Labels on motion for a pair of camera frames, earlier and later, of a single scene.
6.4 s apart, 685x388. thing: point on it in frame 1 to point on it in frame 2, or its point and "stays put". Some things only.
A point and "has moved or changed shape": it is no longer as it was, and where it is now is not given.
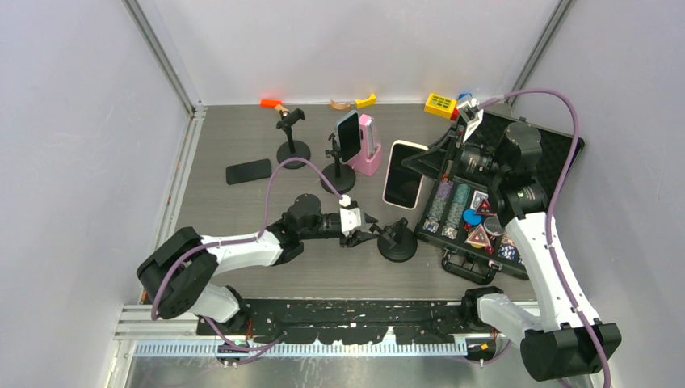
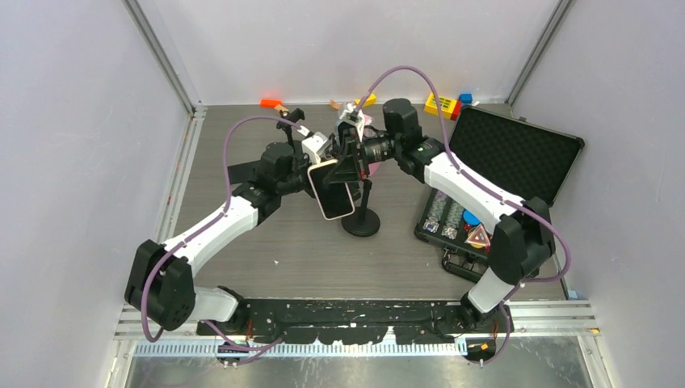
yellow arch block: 360,103 stays put
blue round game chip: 471,217 stays put
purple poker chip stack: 440,200 stays put
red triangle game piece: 478,237 stays put
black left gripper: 355,238 to 304,160
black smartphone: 249,170 stays put
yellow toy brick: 440,106 stays put
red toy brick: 455,115 stays put
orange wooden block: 271,103 stays put
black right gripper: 437,161 to 349,164
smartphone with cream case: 402,184 to 334,200
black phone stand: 405,239 has moved or changed shape
